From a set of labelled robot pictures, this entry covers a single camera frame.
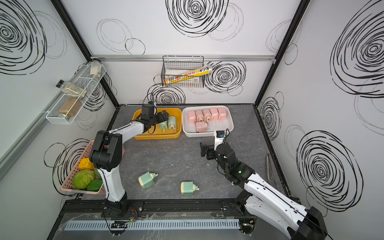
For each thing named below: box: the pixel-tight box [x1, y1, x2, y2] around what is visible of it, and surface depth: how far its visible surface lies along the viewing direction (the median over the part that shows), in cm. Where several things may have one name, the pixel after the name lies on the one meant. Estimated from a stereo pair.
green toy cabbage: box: [72, 169, 95, 190], surface depth 78 cm
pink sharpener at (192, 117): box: [187, 110, 197, 126], surface depth 107 cm
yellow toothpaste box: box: [164, 66, 213, 86], surface depth 86 cm
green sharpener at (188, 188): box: [180, 181, 200, 197], surface depth 76 cm
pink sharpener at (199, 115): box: [195, 109, 205, 122], surface depth 107 cm
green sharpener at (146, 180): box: [138, 171, 159, 189], surface depth 79 cm
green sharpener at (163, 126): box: [159, 121, 168, 133], surface depth 104 cm
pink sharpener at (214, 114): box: [210, 107, 219, 124], surface depth 108 cm
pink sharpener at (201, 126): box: [195, 121, 207, 133], surface depth 101 cm
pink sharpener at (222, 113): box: [217, 107, 227, 123], surface depth 108 cm
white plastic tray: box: [182, 105, 234, 137], surface depth 108 cm
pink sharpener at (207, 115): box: [202, 108, 212, 125], surface depth 107 cm
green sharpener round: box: [168, 116, 177, 133], surface depth 101 cm
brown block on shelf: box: [59, 98, 82, 117], surface depth 69 cm
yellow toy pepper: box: [78, 157, 95, 170], surface depth 84 cm
